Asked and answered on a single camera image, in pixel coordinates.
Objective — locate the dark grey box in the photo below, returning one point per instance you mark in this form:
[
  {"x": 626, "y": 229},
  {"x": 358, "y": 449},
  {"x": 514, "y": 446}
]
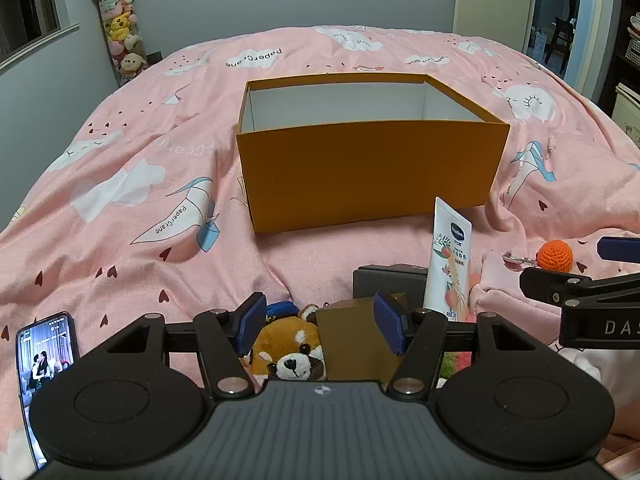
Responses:
[{"x": 385, "y": 280}]

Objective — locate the small brown cardboard box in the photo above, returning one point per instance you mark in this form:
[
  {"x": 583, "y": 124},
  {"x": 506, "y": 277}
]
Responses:
[{"x": 350, "y": 340}]

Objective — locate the cream door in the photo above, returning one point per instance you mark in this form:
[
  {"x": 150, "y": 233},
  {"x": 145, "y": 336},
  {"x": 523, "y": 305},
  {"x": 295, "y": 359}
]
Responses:
[{"x": 495, "y": 5}]

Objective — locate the window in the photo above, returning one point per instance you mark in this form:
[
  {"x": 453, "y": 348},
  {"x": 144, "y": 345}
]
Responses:
[{"x": 20, "y": 5}]

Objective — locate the white lotion tube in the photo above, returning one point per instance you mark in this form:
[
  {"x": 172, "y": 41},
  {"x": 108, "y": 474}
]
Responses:
[{"x": 447, "y": 270}]

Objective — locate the clear tube of plush toys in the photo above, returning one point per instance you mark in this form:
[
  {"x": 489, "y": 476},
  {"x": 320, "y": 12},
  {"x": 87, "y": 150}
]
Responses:
[{"x": 122, "y": 30}]

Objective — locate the orange crochet fruit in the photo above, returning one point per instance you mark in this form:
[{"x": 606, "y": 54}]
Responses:
[{"x": 556, "y": 257}]

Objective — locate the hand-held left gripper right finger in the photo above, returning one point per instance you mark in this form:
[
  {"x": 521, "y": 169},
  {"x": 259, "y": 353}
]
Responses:
[{"x": 387, "y": 322}]

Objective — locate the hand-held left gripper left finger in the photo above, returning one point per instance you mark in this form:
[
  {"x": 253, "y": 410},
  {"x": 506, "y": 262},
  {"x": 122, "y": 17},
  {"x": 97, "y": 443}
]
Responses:
[{"x": 252, "y": 320}]

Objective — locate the dark wooden chair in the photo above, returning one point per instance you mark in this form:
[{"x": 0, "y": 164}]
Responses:
[{"x": 562, "y": 40}]

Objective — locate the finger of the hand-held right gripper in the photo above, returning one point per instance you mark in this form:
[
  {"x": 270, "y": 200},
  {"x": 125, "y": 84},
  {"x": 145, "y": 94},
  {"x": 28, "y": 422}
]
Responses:
[
  {"x": 620, "y": 249},
  {"x": 550, "y": 282}
]

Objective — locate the dark shelf unit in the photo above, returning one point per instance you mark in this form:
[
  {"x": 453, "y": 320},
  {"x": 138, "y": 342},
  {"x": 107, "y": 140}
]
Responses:
[{"x": 625, "y": 35}]

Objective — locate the orange cardboard box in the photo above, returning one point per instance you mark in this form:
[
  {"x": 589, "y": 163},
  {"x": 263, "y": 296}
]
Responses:
[{"x": 370, "y": 170}]

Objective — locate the black smartphone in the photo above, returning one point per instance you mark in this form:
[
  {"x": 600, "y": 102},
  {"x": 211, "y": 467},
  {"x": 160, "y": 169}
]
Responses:
[{"x": 42, "y": 360}]

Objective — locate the red panda plush toy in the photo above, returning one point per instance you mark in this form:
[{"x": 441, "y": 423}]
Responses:
[{"x": 287, "y": 345}]

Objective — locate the pink pouch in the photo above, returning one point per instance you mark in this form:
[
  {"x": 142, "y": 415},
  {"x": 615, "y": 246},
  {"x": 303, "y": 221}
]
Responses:
[{"x": 505, "y": 300}]

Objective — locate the white plastic bin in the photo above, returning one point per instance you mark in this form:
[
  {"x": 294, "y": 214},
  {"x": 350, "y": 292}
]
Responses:
[{"x": 627, "y": 115}]

